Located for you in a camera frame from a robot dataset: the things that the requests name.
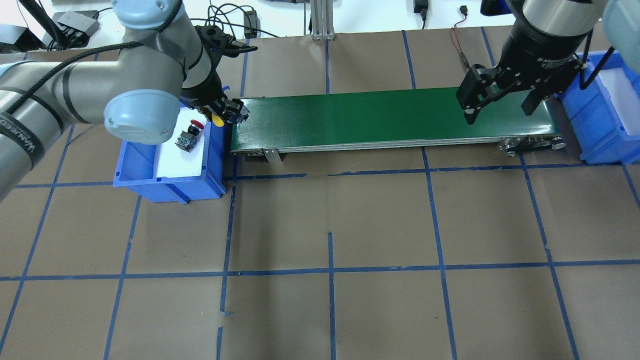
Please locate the white foam pad right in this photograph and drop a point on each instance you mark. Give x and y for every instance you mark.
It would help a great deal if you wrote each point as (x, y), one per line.
(623, 98)

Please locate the green conveyor belt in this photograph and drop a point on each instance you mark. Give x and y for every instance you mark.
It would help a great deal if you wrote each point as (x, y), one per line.
(388, 119)

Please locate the aluminium frame post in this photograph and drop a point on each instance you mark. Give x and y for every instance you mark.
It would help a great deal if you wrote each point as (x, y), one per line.
(322, 20)

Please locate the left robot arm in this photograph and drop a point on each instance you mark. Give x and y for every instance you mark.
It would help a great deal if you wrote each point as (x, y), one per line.
(134, 88)

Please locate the black power brick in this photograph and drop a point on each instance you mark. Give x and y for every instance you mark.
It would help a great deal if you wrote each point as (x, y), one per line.
(421, 7)

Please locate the blue plastic bin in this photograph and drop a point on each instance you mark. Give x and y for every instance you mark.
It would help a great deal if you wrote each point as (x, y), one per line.
(134, 171)
(595, 122)

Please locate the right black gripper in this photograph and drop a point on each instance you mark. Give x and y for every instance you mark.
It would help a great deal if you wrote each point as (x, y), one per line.
(531, 50)

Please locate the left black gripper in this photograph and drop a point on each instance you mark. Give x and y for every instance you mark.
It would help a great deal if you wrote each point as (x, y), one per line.
(201, 93)

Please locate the left blue plastic bin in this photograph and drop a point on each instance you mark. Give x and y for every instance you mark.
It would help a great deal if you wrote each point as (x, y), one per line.
(134, 171)

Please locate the white foam pad left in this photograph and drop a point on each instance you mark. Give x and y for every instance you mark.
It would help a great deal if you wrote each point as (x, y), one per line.
(172, 162)

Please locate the right blue plastic bin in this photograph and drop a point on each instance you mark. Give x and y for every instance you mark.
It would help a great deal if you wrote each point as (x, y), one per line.
(595, 122)

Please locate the black power adapter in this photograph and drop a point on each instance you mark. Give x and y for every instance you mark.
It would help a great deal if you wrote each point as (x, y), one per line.
(251, 24)

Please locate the white foam pad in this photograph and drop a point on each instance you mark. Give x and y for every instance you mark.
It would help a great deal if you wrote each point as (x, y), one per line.
(172, 162)
(623, 98)

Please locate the red push button switch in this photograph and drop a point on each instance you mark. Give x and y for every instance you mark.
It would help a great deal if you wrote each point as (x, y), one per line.
(188, 139)

